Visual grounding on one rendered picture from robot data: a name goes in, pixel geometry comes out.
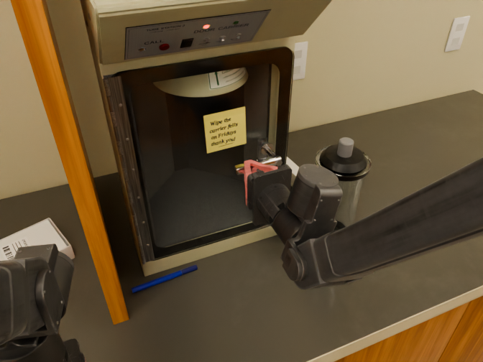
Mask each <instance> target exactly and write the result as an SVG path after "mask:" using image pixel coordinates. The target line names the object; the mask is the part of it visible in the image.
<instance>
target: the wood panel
mask: <svg viewBox="0 0 483 362"><path fill-rule="evenodd" d="M10 1H11V5H12V7H13V10H14V14H15V17H16V19H17V23H18V26H19V30H20V32H21V35H22V39H23V42H24V46H25V48H26V51H27V54H28V58H29V61H30V64H31V66H32V70H33V73H34V77H35V80H36V82H37V86H38V89H39V92H40V95H41V98H42V102H43V105H44V107H45V111H46V114H47V117H48V121H49V123H50V127H51V129H52V133H53V136H54V139H55V143H56V145H57V149H58V152H59V155H60V158H61V161H62V163H63V167H64V170H65V174H66V177H67V179H68V183H69V186H70V190H71V192H72V195H73V199H74V202H75V206H76V208H77V211H78V214H79V218H80V221H81V224H82V227H83V230H84V233H85V236H86V240H87V242H88V246H89V249H90V252H91V256H92V258H93V262H94V265H95V268H96V271H97V274H98V278H99V281H100V283H101V287H102V290H103V293H104V297H105V299H106V303H107V305H108V308H109V312H110V315H111V319H112V321H113V324H114V325H115V324H117V323H120V322H124V321H126V320H129V316H128V312H127V307H126V304H125V301H124V296H123V292H122V289H121V284H120V281H119V276H118V273H117V270H116V265H115V261H114V256H113V253H112V250H111V244H110V241H109V236H108V233H107V230H106V224H105V221H104V216H103V213H102V209H101V204H100V201H99V198H98V193H97V189H96V184H95V181H94V178H93V173H92V170H91V166H90V162H89V159H88V155H87V151H86V147H85V144H84V140H83V136H82V133H81V128H80V125H79V122H78V117H77V114H76V111H75V106H74V103H73V99H72V96H71V92H70V88H69V85H68V80H67V77H66V74H65V69H64V66H63V61H62V58H61V55H60V51H59V47H58V43H57V40H56V36H55V32H54V29H53V26H52V21H51V18H50V13H49V10H48V8H47V2H46V0H10Z"/></svg>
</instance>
